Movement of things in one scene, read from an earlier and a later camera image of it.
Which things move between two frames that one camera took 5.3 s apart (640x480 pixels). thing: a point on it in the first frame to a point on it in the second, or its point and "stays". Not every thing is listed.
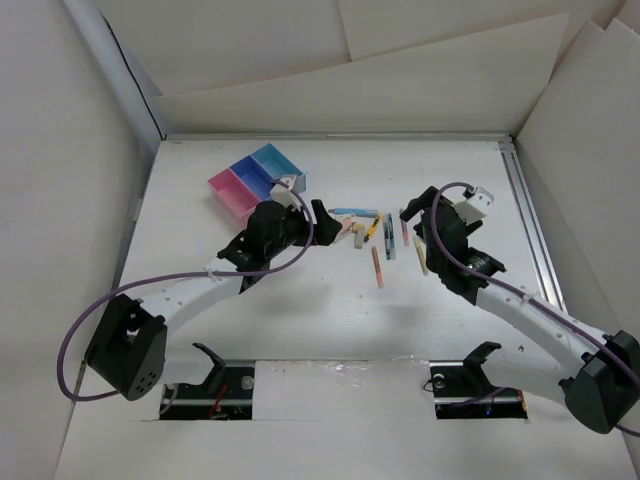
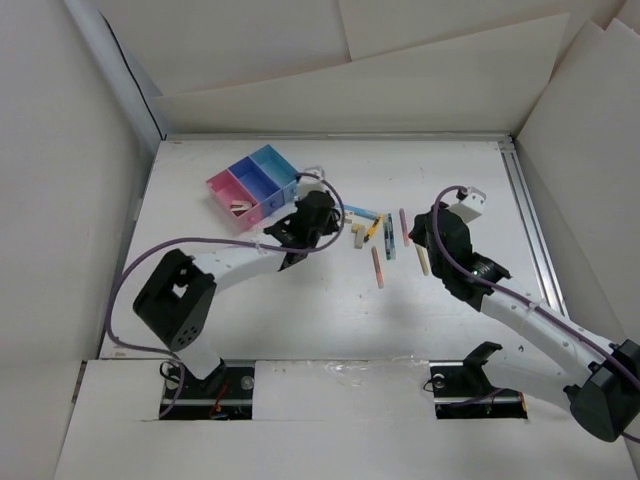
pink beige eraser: x=346 y=225 to x=239 y=207
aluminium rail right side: x=532 y=223 stays
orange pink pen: x=377 y=267 stays
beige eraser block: x=359 y=230 stays
